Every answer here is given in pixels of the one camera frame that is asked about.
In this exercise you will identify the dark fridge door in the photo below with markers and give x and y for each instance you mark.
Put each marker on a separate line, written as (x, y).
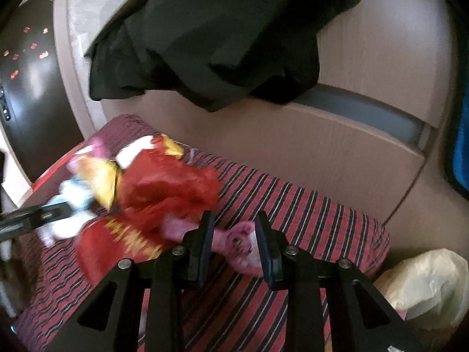
(35, 112)

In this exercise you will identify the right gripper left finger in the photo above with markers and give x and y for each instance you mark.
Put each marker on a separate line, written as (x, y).
(197, 244)

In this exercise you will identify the white blue wrapper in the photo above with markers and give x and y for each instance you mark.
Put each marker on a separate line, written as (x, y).
(78, 197)

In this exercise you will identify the black hanging cloth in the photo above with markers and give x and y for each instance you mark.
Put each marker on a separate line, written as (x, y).
(213, 52)

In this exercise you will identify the yellowish plastic bin liner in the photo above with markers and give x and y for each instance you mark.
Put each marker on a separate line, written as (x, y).
(430, 290)

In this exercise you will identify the blue microfiber towel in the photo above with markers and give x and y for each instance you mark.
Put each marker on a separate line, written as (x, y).
(460, 157)

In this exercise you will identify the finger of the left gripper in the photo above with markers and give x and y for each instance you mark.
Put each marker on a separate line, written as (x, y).
(27, 220)

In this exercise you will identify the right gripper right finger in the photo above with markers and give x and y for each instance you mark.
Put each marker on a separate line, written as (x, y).
(274, 251)

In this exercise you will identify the red plaid tablecloth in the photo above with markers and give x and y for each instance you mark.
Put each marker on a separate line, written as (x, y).
(232, 312)

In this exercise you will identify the pink plastic spoon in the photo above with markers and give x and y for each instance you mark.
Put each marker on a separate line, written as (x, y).
(238, 244)

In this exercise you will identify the colourful snack wrapper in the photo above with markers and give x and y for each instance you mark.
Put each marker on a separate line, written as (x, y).
(102, 174)

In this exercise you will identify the red plastic bag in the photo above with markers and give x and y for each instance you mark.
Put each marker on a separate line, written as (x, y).
(157, 187)

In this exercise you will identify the red herbal tea can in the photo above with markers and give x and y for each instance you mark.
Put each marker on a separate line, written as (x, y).
(105, 241)

